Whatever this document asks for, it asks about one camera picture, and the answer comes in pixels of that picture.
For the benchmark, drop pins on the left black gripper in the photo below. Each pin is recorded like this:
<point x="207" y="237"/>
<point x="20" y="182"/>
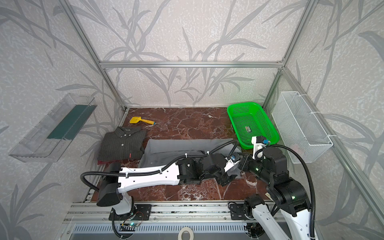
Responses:
<point x="223" y="173"/>

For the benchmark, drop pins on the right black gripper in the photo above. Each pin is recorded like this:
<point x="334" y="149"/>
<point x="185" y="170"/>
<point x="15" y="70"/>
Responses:
<point x="245" y="163"/>

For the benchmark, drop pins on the green plastic basket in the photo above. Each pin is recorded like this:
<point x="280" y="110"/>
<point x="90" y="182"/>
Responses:
<point x="252" y="115"/>

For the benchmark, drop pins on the light grey long sleeve shirt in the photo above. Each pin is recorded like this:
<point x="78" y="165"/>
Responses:
<point x="161" y="152"/>

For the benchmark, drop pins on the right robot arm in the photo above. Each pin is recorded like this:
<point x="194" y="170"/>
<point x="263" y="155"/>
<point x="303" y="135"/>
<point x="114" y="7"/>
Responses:
<point x="297" y="206"/>

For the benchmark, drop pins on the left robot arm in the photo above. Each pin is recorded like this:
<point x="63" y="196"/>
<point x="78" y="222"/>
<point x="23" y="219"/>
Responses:
<point x="113" y="185"/>

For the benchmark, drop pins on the basket barcode sticker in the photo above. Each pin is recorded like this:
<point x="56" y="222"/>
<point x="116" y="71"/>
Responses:
<point x="248" y="129"/>

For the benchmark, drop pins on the white tape roll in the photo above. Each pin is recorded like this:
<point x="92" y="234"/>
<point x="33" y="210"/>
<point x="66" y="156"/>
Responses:
<point x="186" y="233"/>

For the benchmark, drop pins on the dark striped folded shirt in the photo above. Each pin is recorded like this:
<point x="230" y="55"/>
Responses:
<point x="124" y="143"/>

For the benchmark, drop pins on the yellow toy hammer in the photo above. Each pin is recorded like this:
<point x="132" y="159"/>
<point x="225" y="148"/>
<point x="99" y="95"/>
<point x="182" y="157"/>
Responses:
<point x="135" y="120"/>

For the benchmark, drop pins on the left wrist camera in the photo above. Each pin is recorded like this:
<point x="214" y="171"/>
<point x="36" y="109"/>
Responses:
<point x="232" y="161"/>

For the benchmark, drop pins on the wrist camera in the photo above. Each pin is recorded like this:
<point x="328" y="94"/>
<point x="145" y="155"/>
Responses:
<point x="259" y="143"/>
<point x="232" y="161"/>

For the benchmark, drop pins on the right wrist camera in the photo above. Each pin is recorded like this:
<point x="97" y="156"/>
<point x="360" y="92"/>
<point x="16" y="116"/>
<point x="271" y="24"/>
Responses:
<point x="259" y="143"/>

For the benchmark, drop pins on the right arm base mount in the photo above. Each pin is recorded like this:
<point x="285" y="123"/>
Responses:
<point x="253" y="230"/>

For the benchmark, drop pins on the white wire mesh basket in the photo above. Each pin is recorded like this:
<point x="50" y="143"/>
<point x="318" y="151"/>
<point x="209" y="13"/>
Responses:
<point x="299" y="127"/>

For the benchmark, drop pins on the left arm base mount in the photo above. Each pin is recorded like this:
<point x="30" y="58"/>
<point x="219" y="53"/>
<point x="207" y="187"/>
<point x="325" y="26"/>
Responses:
<point x="132" y="220"/>

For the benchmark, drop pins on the clear acrylic wall shelf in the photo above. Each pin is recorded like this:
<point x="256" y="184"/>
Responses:
<point x="50" y="138"/>

